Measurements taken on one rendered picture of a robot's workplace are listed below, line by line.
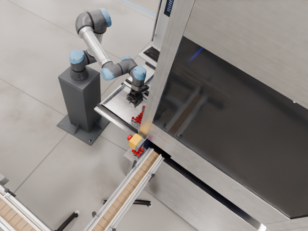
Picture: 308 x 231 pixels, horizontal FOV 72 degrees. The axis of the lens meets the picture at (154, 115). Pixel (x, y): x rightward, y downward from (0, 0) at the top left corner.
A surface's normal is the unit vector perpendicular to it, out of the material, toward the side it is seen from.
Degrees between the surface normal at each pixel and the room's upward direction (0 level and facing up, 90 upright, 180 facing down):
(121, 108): 0
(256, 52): 90
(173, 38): 90
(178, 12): 90
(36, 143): 0
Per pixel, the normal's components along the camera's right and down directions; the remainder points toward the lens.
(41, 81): 0.18, -0.53
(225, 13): -0.55, 0.64
